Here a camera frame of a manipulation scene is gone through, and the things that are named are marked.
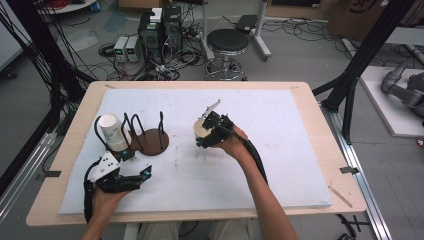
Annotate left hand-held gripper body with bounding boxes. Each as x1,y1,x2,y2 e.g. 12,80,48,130
89,150,143,195

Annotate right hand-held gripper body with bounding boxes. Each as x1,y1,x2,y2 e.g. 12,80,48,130
197,98,236,144

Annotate white paper cup beige inside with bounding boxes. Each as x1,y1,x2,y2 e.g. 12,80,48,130
193,118,214,143

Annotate brown cup holder black posts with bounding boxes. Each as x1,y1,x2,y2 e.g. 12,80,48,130
93,111,170,158

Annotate person's right hand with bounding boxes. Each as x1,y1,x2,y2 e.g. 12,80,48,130
213,124,250,162

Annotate person's left hand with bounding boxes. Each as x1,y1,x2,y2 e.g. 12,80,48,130
92,188,131,222

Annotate person's legs in light pants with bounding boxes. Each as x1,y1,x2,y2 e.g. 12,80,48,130
135,218,260,240

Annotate white table mat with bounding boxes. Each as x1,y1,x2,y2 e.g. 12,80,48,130
58,88,334,216

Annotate black round stool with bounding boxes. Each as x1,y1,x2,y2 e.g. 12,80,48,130
204,28,250,82

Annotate wooden table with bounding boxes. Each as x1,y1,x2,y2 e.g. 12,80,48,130
25,80,368,228

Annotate black computer tower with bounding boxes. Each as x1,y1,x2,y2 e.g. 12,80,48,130
162,5,184,51
138,9,165,64

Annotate white metal stand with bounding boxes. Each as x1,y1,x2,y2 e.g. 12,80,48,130
199,0,273,63

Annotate grey power supply unit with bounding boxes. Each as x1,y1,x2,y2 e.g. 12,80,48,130
113,35,129,63
125,35,143,63

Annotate black flat device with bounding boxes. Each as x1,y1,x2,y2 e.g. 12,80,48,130
234,14,259,35

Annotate small white box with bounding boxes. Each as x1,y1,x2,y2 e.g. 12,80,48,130
149,7,163,24

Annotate thin wooden stick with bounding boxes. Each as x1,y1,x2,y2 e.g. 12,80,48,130
328,185,354,209

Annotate cardboard box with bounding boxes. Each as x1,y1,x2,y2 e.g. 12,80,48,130
326,0,424,42

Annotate white floor board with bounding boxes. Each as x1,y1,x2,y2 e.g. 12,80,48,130
359,65,424,138

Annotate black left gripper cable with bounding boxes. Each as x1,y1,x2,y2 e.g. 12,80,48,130
83,158,103,224

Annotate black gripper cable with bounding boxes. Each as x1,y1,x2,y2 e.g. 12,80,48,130
223,124,269,186
83,158,103,224

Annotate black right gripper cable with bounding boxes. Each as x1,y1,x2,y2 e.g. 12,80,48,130
223,124,269,186

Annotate tangle of floor cables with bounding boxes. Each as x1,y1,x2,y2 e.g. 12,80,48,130
98,43,205,82

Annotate aluminium rail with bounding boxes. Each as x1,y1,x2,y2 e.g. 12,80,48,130
0,131,58,223
321,103,394,240

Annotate loose black floor cables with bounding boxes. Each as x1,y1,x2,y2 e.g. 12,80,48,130
263,18,351,51

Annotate black frame post with cables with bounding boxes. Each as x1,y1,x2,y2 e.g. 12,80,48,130
0,0,98,198

